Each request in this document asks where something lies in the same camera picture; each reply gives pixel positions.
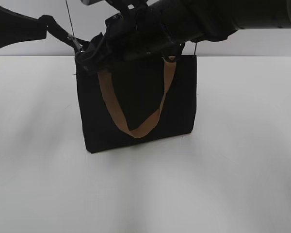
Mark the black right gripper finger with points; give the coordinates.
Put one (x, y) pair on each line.
(96, 57)

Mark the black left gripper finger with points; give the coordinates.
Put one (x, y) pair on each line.
(56, 30)

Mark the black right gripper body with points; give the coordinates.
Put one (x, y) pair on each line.
(141, 32)

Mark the black tote bag tan handles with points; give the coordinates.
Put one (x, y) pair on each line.
(137, 102)

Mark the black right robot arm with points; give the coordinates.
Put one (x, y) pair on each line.
(216, 20)

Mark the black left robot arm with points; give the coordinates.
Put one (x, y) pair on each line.
(16, 28)

